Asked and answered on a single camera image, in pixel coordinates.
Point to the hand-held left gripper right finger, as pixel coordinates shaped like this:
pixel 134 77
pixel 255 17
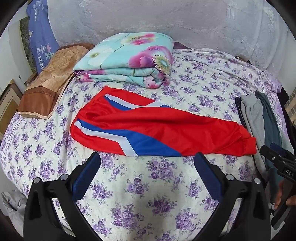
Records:
pixel 211 177

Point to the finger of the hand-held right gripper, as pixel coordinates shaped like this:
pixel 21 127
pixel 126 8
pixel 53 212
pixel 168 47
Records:
pixel 267 153
pixel 278 148

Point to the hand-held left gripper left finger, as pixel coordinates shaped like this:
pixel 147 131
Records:
pixel 83 172

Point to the red pants with blue-white stripe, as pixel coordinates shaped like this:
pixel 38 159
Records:
pixel 166 125

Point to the dark teal pants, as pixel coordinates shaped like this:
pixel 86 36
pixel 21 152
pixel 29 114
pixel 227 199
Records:
pixel 271 125

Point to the grey pants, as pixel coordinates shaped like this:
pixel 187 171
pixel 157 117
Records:
pixel 253 115

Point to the dark navy pants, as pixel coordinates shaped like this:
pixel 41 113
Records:
pixel 239 109

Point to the person's right hand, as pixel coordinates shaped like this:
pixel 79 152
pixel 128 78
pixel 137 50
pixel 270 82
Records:
pixel 281 194

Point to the purple floral bedsheet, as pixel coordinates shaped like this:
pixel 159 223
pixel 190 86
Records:
pixel 148 185

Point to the grey cloth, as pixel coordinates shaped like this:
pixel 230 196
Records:
pixel 13 206

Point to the wooden cabinet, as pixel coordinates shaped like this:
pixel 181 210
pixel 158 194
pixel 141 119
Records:
pixel 9 109

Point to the brown floral pillow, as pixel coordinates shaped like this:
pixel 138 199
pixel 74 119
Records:
pixel 48 81

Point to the folded floral turquoise quilt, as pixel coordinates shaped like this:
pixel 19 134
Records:
pixel 129 55

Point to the blue patterned cloth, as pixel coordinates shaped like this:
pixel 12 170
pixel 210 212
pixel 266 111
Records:
pixel 39 41

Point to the white lace headboard cover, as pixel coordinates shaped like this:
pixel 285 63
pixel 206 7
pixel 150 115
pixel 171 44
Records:
pixel 161 23

